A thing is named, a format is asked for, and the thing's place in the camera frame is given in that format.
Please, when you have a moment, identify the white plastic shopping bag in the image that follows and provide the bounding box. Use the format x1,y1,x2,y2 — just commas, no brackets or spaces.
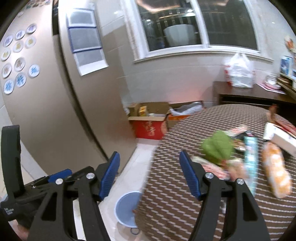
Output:
224,53,255,88

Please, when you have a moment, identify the dark wooden sideboard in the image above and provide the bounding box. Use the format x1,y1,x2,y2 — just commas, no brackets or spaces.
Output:
213,81,295,109

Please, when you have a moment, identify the round blue fridge magnet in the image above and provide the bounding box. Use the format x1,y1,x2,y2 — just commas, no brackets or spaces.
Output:
4,79,15,95
28,64,40,78
15,72,27,88

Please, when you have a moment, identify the beige refrigerator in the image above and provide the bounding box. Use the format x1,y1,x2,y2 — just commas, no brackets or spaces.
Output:
1,1,136,174

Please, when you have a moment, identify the blue round trash bin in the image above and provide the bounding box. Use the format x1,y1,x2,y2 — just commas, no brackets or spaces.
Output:
114,191,142,228

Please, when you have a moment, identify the brown polka dot tablecloth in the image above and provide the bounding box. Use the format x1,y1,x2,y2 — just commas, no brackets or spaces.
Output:
135,104,295,240

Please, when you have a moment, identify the green crumpled wrapper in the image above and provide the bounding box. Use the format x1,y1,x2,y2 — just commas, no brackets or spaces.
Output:
201,130,234,166

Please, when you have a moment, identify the red white checkered wrapper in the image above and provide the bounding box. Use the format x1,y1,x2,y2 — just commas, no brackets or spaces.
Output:
224,125,248,138

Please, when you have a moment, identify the blue white wall calendar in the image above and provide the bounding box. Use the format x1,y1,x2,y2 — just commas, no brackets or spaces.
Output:
67,8,108,76

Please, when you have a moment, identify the teal cat cartoon wrapper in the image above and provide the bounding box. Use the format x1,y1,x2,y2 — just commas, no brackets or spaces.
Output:
244,136,258,196

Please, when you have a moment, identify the white window frame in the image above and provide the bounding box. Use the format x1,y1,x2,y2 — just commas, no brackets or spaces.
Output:
120,1,274,63

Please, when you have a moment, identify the orange brown cardboard box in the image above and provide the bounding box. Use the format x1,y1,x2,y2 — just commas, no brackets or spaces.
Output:
166,100,204,129

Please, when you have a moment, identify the round beige fridge magnet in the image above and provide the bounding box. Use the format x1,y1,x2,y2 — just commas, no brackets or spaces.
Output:
14,57,26,72

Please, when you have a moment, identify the red cardboard gift box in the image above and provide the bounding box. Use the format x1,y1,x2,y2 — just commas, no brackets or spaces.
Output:
128,102,170,140

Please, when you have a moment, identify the orange white plastic bag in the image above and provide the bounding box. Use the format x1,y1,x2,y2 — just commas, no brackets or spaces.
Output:
261,142,292,199

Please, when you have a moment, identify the black colourful snack wrapper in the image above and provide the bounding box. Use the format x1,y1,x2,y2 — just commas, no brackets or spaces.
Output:
232,131,255,152

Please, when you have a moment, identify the white teacup stack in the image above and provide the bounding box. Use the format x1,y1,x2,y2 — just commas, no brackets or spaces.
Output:
264,75,281,90

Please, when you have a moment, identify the pink paper mat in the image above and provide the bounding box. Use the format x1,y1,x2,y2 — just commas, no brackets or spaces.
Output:
257,83,286,95

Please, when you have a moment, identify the white long cardboard box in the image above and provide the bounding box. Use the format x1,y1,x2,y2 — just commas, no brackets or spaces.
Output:
263,123,296,157

